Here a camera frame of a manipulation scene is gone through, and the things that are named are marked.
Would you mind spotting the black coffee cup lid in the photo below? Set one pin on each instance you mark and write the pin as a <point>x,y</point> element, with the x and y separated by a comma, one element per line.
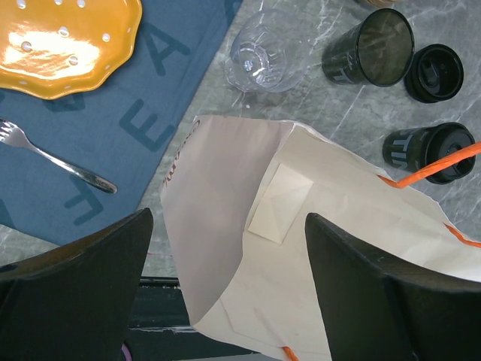
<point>443,140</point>

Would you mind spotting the blue lettered placemat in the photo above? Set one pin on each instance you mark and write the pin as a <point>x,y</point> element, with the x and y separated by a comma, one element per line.
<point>119,131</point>

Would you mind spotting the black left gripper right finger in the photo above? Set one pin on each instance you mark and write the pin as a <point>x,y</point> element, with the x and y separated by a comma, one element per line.
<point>377,306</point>

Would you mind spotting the dark translucent coffee cup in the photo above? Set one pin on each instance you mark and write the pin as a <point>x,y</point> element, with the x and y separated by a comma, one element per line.
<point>379,51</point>

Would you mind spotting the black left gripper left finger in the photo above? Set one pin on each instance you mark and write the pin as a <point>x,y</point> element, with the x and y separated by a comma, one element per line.
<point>74,302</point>

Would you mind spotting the orange dotted scalloped plate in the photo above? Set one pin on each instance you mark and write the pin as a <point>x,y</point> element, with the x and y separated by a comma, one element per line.
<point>51,49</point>

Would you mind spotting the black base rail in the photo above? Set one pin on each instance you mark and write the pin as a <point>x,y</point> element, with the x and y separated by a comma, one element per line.
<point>159,328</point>

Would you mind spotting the clear plastic tumbler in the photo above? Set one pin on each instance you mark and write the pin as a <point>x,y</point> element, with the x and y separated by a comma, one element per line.
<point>269,54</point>

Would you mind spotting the silver fork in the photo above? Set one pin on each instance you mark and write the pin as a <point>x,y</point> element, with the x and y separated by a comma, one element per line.
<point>12,135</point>

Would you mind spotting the stacked black cup lids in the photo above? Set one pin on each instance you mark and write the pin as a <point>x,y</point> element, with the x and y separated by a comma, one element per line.
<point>436,74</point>

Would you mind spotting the brown paper takeout bag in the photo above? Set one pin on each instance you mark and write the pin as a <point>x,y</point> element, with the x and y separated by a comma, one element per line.
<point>235,204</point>

